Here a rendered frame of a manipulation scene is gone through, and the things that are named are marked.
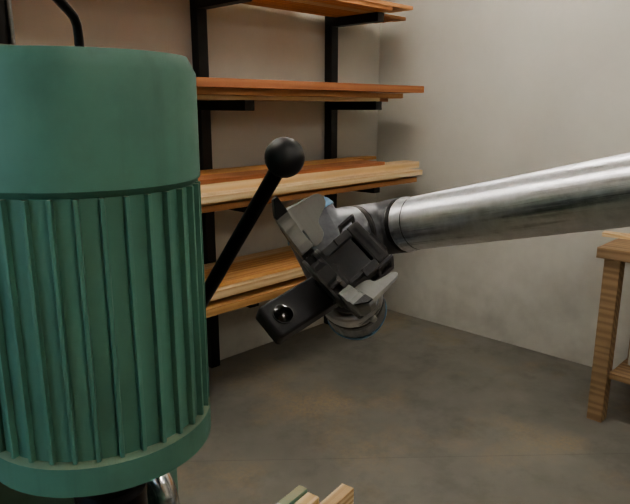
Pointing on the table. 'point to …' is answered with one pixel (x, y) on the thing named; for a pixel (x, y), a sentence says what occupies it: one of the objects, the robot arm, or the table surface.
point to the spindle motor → (90, 268)
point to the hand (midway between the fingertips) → (315, 252)
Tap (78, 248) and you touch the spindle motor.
